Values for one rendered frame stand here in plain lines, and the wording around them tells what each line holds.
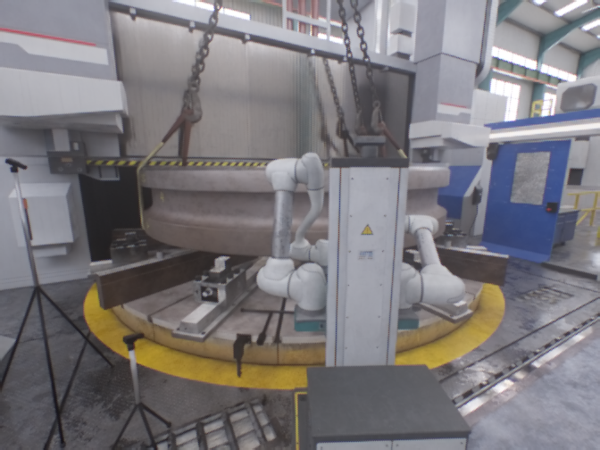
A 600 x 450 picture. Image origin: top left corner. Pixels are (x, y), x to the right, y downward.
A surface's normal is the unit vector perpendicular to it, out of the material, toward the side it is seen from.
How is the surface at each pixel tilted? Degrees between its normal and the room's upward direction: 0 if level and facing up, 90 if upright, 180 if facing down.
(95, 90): 90
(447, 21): 90
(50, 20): 90
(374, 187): 90
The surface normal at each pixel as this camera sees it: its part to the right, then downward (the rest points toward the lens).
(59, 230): 0.47, 0.17
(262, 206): -0.14, 0.19
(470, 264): -0.61, 0.15
